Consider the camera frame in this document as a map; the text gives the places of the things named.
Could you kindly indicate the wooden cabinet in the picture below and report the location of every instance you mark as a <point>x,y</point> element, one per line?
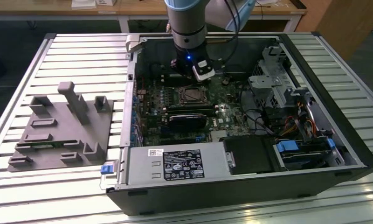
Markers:
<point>346,23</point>

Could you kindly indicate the small silver heat sink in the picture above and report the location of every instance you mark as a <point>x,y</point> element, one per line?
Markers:
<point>220,135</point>

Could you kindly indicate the white box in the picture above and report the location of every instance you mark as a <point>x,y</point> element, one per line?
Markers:
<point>106,2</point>
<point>84,4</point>

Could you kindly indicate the blue case latch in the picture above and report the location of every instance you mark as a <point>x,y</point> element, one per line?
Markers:
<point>107,169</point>

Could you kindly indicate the grey plastic bracket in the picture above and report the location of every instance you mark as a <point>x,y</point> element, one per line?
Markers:
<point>299,92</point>

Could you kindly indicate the black PSU label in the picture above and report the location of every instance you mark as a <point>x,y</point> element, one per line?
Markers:
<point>183,165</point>

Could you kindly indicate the blue plastic clip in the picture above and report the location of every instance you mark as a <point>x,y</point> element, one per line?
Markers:
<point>331,143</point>

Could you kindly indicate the metal locking lever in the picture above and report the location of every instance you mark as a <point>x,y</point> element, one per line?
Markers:
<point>194,104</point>

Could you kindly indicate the green motherboard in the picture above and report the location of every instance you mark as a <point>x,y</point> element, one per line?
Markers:
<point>234,123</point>

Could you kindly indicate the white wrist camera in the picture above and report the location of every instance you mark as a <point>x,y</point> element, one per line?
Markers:
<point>204,71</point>

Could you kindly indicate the silver power supply unit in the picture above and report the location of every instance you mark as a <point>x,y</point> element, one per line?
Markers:
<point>143,163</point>

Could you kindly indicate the hard disk in blue carrier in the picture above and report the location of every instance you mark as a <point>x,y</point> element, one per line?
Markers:
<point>287,147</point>

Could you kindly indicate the black graphics card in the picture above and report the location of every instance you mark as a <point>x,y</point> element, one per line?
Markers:
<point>187,121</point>

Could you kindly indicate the silver CPU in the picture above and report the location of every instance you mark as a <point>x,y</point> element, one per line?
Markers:
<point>194,95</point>

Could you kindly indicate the black PC case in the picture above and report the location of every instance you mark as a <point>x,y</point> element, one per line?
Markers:
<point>206,198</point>

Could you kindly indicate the CPU socket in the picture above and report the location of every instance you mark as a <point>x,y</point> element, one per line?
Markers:
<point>180,102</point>

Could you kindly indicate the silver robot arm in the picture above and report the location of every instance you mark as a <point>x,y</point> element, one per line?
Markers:
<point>187,23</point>

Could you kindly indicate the wooden desk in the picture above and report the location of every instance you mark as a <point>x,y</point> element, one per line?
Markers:
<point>50,10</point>

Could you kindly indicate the black drive shroud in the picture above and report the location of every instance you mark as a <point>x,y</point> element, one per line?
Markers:
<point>252,154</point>

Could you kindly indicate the black RAM slot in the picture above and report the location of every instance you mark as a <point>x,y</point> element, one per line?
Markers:
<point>190,112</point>
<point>190,107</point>

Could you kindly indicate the grey parts rack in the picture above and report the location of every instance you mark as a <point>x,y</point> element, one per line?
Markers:
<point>66,130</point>

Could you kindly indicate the white barcode sticker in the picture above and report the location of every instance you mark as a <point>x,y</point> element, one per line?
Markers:
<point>155,153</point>

